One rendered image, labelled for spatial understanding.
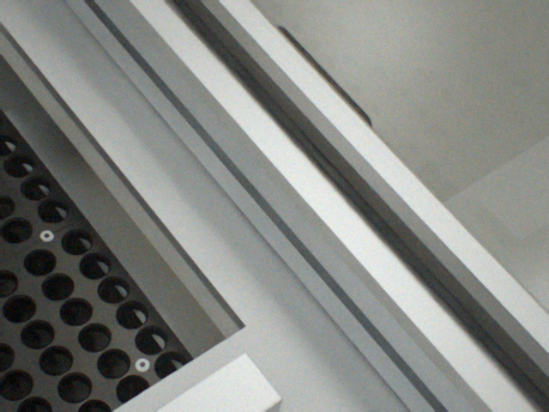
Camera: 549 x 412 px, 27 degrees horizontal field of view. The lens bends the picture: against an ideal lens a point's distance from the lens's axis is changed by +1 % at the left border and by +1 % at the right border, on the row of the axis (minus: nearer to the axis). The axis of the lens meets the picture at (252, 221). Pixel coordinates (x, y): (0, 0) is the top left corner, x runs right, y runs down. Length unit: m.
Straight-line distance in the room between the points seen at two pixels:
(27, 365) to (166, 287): 0.11
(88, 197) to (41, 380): 0.14
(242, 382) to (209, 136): 0.10
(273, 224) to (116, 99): 0.10
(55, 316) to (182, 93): 0.11
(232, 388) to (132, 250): 0.18
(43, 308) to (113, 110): 0.09
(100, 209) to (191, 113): 0.15
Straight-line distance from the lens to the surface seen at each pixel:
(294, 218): 0.40
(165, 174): 0.45
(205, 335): 0.54
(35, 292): 0.48
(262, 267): 0.43
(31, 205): 0.50
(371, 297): 0.38
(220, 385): 0.39
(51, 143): 0.60
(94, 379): 0.46
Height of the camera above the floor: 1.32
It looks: 57 degrees down
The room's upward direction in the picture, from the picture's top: 8 degrees clockwise
